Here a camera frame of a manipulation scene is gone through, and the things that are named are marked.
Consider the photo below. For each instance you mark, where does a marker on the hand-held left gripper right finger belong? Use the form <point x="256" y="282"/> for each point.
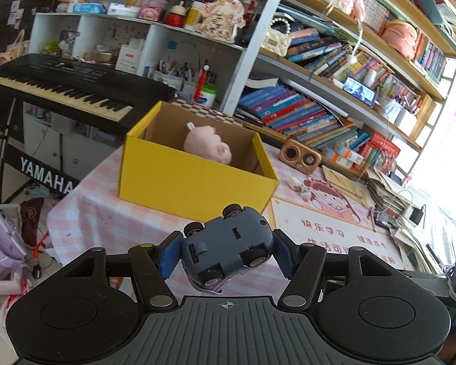
<point x="285" y="255"/>

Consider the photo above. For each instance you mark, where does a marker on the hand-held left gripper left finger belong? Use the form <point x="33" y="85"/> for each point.
<point x="171" y="259"/>

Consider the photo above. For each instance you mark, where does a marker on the blue grey toy car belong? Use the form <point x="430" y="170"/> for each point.
<point x="228" y="243"/>

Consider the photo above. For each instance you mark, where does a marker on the yellow cardboard box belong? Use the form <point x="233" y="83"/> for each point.
<point x="182" y="180"/>

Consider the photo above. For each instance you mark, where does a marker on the pink checked cloth desktop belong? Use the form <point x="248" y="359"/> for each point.
<point x="98" y="216"/>

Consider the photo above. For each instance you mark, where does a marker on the cartoon desk mat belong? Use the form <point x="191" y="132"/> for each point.
<point x="326" y="220"/>

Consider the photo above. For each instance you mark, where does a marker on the small white eraser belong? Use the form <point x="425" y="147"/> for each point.
<point x="306" y="193"/>
<point x="295" y="184"/>

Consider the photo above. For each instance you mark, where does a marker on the brown paper envelope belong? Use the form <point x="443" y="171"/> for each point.
<point x="344" y="184"/>

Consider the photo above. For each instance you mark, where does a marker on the wooden retro speaker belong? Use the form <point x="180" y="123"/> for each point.
<point x="300" y="154"/>

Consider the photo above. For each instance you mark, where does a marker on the pink plush pig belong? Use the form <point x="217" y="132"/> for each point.
<point x="209" y="144"/>

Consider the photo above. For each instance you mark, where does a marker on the stack of papers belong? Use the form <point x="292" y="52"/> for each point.
<point x="406" y="220"/>

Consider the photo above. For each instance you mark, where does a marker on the red book set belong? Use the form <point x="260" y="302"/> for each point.
<point x="382" y="152"/>

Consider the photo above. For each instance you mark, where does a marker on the row of blue books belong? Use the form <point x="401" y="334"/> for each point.
<point x="288" y="112"/>

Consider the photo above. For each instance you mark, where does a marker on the wooden chessboard box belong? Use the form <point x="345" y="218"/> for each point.
<point x="209" y="112"/>

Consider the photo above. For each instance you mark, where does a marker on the black keyboard stand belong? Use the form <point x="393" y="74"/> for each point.
<point x="41" y="173"/>

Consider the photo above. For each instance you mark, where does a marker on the white storage cabinet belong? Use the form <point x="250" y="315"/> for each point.
<point x="60" y="137"/>

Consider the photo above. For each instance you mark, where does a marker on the white jar green lid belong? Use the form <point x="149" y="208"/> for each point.
<point x="208" y="97"/>

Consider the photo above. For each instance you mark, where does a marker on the purple bag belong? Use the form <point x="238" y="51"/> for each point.
<point x="2" y="247"/>

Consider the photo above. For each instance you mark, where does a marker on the red tassel pendant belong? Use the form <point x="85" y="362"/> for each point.
<point x="200" y="81"/>

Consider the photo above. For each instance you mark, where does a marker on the blue screen device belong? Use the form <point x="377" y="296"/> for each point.
<point x="361" y="91"/>

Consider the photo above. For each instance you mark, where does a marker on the pen holder with pens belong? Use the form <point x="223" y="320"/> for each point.
<point x="169" y="78"/>

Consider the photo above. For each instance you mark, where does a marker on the wooden bookshelf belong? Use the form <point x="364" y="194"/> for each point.
<point x="250" y="57"/>

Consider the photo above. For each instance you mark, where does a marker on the row of colourful books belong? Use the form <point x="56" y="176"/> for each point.
<point x="349" y="62"/>

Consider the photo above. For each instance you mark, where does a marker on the black electronic keyboard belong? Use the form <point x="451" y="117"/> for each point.
<point x="72" y="78"/>

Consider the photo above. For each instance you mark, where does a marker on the white paper box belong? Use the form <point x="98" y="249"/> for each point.
<point x="129" y="57"/>

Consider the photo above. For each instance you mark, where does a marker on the white cubby shelf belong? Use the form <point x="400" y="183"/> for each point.
<point x="163" y="45"/>

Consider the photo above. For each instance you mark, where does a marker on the white quilted handbag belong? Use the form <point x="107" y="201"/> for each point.
<point x="277" y="40"/>

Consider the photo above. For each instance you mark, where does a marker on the red doll ornament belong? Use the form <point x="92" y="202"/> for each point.
<point x="174" y="17"/>

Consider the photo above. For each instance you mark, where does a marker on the lucky cat ornament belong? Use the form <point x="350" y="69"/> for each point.
<point x="218" y="21"/>

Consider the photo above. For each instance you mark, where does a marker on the white bottle yellow label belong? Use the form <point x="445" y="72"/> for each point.
<point x="193" y="17"/>

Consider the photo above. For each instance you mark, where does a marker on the pink plush toy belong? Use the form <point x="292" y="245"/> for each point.
<point x="399" y="38"/>

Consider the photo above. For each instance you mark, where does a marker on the pink patterned box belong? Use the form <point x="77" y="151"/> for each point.
<point x="153" y="10"/>

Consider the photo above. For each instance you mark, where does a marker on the flat white box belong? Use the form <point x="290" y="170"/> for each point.
<point x="123" y="10"/>

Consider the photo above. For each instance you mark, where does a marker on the blue wet wipes pack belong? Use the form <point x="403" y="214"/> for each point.
<point x="88" y="8"/>

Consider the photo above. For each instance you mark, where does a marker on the dark wooden door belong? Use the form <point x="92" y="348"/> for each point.
<point x="7" y="0"/>

